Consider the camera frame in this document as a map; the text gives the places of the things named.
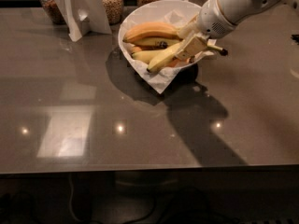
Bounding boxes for yellow banana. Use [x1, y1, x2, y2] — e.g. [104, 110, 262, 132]
[146, 40, 229, 74]
[132, 49, 161, 63]
[122, 21, 179, 43]
[133, 37, 180, 49]

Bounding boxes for left glass jar of nuts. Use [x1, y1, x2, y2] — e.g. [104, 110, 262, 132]
[39, 0, 65, 25]

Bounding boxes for white paper sign stand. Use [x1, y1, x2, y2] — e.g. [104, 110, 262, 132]
[54, 0, 111, 42]

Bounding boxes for orange fruit in bowl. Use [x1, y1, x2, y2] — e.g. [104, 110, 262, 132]
[167, 59, 190, 67]

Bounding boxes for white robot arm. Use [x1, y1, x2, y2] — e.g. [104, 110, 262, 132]
[175, 0, 299, 60]

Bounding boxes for glass jar of grains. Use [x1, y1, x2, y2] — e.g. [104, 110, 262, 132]
[102, 0, 123, 25]

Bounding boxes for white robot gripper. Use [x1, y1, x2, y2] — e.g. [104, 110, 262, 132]
[175, 0, 235, 61]

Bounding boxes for white bowl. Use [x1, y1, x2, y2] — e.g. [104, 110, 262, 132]
[117, 0, 219, 79]

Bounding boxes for black cable under table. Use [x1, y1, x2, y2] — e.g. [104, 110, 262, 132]
[66, 173, 241, 224]

